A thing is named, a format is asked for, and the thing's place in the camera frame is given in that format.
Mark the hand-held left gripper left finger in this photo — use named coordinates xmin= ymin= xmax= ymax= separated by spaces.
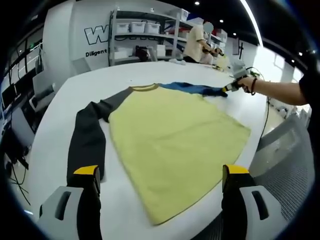
xmin=38 ymin=164 xmax=103 ymax=235

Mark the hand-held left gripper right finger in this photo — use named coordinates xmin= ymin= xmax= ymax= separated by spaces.
xmin=221 ymin=164 xmax=288 ymax=240

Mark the yellow garment with dark sleeves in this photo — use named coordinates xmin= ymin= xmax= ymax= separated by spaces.
xmin=66 ymin=81 xmax=252 ymax=227

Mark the person's right hand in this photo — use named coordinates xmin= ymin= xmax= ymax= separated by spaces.
xmin=236 ymin=76 xmax=255 ymax=95

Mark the beige cloth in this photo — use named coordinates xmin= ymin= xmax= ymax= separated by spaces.
xmin=214 ymin=56 xmax=231 ymax=72

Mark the black tripod stand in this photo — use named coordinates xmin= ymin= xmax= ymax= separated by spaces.
xmin=233 ymin=37 xmax=245 ymax=61

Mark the white cloth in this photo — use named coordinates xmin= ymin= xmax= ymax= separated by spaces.
xmin=169 ymin=57 xmax=187 ymax=66

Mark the grey metal shelving unit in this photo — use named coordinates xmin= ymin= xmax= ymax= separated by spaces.
xmin=108 ymin=9 xmax=191 ymax=67

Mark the person's black shirt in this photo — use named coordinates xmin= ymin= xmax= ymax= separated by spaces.
xmin=298 ymin=72 xmax=320 ymax=171

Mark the black office chair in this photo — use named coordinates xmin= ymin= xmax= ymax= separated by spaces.
xmin=134 ymin=44 xmax=157 ymax=62

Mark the white storage bin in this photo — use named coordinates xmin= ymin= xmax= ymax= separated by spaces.
xmin=116 ymin=22 xmax=131 ymax=33
xmin=144 ymin=21 xmax=161 ymax=34
xmin=130 ymin=21 xmax=146 ymax=33

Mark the grey cabinet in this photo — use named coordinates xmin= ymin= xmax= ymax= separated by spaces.
xmin=72 ymin=57 xmax=92 ymax=75

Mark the black cable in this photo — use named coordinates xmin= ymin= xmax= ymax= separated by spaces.
xmin=246 ymin=66 xmax=270 ymax=142

